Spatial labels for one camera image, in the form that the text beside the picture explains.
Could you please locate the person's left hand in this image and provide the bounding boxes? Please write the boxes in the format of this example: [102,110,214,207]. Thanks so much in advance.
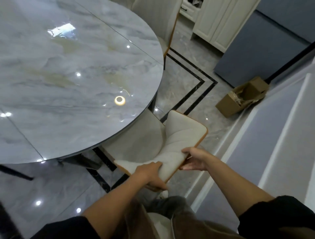
[133,161,169,192]

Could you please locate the person's right hand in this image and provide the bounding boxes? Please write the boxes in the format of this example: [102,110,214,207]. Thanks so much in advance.
[181,147,215,172]

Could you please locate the white cushioned chair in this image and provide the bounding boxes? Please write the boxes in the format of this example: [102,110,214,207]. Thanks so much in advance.
[130,0,184,71]
[102,109,209,193]

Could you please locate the person's right forearm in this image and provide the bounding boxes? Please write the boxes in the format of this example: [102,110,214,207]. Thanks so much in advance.
[206,158,275,217]

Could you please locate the person's left forearm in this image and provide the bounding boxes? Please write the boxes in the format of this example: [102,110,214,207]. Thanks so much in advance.
[81,171,151,239]

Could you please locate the open brown cardboard box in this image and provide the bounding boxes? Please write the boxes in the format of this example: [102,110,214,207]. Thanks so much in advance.
[215,76,270,118]

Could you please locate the person's brown trousers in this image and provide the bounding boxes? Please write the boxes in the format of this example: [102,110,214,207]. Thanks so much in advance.
[114,196,245,239]

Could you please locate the clear plastic wrapping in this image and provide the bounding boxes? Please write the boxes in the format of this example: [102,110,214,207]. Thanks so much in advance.
[231,88,248,105]

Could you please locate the person's black left sleeve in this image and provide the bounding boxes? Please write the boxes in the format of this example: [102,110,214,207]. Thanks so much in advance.
[30,216,101,239]

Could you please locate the person's black sleeve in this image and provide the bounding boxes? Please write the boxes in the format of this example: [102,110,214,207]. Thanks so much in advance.
[30,216,101,239]
[237,196,315,239]

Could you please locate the person's black right sleeve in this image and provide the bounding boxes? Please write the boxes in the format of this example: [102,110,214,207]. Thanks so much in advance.
[237,196,315,239]

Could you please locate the round grey marble dining table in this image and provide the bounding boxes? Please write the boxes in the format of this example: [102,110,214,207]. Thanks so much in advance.
[0,0,165,181]

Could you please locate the blue-grey refrigerator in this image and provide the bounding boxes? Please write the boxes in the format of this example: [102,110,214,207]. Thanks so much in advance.
[214,0,315,88]

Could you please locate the cream panelled cabinet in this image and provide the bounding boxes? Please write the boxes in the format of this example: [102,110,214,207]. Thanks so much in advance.
[179,0,261,54]

